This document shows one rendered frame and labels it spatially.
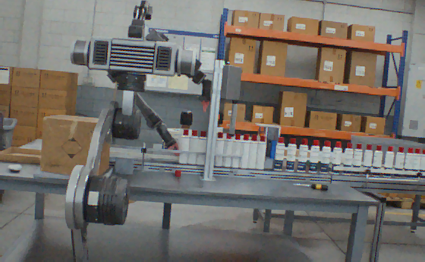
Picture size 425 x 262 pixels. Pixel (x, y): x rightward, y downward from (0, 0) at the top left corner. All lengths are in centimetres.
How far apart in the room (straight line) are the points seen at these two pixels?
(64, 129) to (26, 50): 538
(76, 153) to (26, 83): 380
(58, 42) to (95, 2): 88
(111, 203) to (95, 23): 587
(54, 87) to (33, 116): 46
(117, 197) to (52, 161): 73
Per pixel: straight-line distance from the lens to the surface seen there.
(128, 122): 204
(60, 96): 587
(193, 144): 259
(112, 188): 162
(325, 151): 278
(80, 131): 221
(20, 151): 287
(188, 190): 219
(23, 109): 599
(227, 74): 243
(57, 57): 743
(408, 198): 640
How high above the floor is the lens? 133
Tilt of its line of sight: 3 degrees down
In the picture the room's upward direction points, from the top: 6 degrees clockwise
